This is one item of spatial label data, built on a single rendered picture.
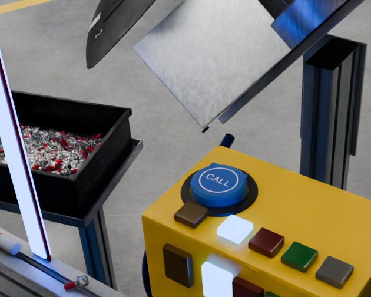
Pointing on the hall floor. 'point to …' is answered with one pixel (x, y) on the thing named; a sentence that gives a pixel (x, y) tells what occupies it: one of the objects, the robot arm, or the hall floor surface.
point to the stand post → (329, 112)
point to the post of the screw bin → (98, 251)
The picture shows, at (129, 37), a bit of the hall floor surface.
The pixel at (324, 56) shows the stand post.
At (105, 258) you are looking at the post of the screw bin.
